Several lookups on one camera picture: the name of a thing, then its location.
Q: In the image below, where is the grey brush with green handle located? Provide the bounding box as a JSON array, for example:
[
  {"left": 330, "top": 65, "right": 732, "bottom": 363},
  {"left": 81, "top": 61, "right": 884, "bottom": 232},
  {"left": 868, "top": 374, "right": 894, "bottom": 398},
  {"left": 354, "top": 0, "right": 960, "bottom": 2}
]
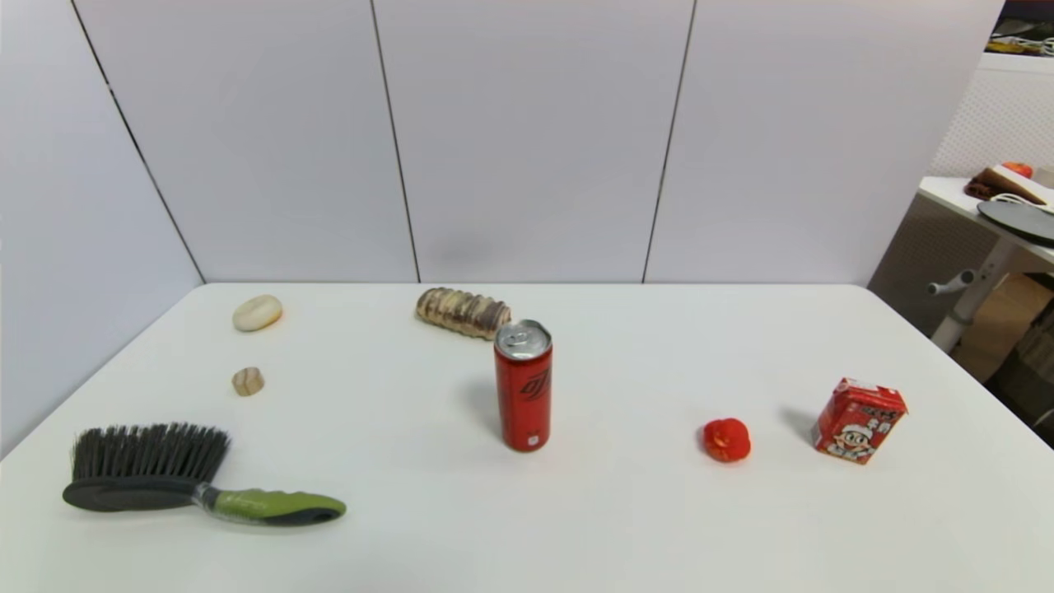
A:
[{"left": 62, "top": 423, "right": 347, "bottom": 528}]

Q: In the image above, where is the brown cardboard box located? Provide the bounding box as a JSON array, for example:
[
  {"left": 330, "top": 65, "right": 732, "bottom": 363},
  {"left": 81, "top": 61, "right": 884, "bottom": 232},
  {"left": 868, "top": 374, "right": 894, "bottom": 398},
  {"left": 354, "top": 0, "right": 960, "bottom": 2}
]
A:
[{"left": 954, "top": 272, "right": 1054, "bottom": 385}]

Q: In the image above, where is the red soda can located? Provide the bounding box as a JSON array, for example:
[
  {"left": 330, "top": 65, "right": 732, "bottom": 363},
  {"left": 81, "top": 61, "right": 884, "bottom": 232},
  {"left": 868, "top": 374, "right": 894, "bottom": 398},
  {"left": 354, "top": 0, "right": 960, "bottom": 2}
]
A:
[{"left": 493, "top": 319, "right": 554, "bottom": 453}]

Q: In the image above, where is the cluttered shelf with yellow items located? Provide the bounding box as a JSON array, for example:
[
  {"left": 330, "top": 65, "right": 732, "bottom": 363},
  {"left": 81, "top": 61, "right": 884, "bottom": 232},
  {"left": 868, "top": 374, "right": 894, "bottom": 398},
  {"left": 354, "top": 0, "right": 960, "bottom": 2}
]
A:
[{"left": 984, "top": 0, "right": 1054, "bottom": 58}]

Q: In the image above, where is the white cable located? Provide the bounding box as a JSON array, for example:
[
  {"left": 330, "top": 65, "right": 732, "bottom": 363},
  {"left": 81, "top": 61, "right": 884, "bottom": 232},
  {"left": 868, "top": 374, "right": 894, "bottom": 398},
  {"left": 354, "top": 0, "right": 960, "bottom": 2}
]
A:
[{"left": 992, "top": 192, "right": 1054, "bottom": 214}]

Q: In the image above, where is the black round disc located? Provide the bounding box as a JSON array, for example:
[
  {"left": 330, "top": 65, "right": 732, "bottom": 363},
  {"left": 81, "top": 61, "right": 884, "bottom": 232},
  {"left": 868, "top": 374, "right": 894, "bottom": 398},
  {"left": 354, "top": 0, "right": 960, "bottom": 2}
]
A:
[{"left": 977, "top": 200, "right": 1054, "bottom": 247}]

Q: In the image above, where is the red cartoon drink carton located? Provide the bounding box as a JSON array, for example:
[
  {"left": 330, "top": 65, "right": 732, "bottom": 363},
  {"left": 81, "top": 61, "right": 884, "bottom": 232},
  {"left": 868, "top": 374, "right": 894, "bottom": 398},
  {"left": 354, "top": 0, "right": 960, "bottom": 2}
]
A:
[{"left": 813, "top": 377, "right": 908, "bottom": 466}]

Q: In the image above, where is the brown striped bread roll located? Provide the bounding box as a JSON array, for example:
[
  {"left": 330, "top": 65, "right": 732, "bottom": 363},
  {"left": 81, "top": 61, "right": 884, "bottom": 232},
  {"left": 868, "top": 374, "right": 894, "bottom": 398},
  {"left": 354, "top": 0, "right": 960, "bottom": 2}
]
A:
[{"left": 414, "top": 287, "right": 512, "bottom": 341}]

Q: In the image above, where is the red toy tomato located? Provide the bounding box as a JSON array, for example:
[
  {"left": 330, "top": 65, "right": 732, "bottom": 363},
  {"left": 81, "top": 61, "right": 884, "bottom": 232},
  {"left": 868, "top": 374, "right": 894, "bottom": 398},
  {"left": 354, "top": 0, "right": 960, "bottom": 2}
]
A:
[{"left": 702, "top": 418, "right": 752, "bottom": 463}]

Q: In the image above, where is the pale oval bun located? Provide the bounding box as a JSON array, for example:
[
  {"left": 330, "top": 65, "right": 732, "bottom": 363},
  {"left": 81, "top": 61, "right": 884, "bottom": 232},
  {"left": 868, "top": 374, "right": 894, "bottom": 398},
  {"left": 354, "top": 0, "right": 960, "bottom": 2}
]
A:
[{"left": 231, "top": 294, "right": 284, "bottom": 333}]

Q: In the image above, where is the white side table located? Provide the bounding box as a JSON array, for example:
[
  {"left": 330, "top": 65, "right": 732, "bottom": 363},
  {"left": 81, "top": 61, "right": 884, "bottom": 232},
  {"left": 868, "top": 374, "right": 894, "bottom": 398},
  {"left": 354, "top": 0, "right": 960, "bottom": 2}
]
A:
[{"left": 918, "top": 175, "right": 1054, "bottom": 355}]

